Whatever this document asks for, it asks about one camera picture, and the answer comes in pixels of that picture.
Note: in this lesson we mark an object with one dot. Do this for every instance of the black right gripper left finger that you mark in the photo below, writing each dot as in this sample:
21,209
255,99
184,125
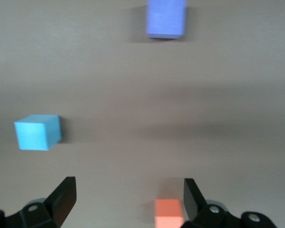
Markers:
50,213

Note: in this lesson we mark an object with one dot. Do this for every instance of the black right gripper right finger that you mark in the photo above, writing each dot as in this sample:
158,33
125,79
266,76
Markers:
204,216

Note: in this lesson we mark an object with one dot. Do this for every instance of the blue foam block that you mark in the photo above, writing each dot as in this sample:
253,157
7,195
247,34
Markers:
33,135

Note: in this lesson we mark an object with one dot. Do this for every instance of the orange foam block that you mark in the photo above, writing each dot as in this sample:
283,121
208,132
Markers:
167,213

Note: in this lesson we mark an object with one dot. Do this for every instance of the purple foam block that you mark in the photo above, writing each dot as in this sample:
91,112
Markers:
165,19

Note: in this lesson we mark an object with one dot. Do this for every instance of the brown table cover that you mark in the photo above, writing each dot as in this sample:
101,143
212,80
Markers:
133,95

